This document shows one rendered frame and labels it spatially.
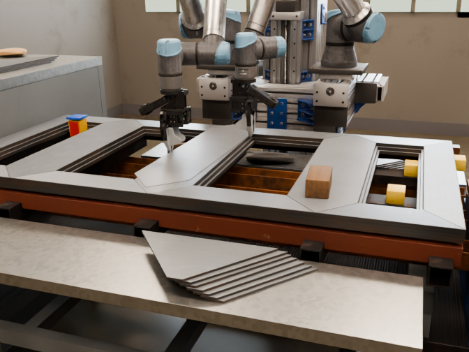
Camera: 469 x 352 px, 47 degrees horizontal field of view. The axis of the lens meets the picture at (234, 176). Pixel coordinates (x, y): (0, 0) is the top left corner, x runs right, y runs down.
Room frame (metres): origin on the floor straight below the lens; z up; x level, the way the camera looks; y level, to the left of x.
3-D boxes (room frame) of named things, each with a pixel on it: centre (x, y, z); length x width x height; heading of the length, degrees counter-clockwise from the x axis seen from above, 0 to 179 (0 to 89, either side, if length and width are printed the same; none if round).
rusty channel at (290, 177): (1.88, 0.04, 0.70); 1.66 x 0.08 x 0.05; 71
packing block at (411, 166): (1.65, -0.58, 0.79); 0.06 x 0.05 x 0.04; 161
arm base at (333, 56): (2.29, -0.45, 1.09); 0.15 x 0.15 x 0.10
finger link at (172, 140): (1.69, 0.20, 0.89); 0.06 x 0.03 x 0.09; 71
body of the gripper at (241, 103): (1.89, -0.04, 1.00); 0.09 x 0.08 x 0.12; 71
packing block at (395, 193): (1.43, -0.46, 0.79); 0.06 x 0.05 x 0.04; 161
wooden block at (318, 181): (1.33, -0.22, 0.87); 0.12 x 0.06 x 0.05; 166
